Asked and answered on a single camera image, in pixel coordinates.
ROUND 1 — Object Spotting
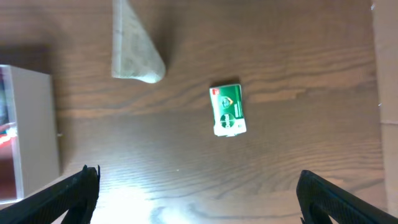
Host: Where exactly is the white box with pink interior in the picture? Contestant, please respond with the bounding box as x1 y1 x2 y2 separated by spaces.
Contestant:
1 65 60 205

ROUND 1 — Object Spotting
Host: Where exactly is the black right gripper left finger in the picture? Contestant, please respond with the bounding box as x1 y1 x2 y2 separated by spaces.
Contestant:
1 166 100 224

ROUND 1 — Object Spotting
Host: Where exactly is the white lotion tube with leaves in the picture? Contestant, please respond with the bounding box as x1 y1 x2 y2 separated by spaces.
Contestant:
111 0 166 83

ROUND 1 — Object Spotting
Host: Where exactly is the red Colgate toothpaste tube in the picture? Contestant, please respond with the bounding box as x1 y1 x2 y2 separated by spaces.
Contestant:
0 123 17 147

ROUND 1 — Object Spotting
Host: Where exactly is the green soap bar package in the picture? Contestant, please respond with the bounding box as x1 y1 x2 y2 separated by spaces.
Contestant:
209 83 247 137

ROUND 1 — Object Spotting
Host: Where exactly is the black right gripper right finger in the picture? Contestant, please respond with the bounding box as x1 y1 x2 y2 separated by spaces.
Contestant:
296 170 397 224

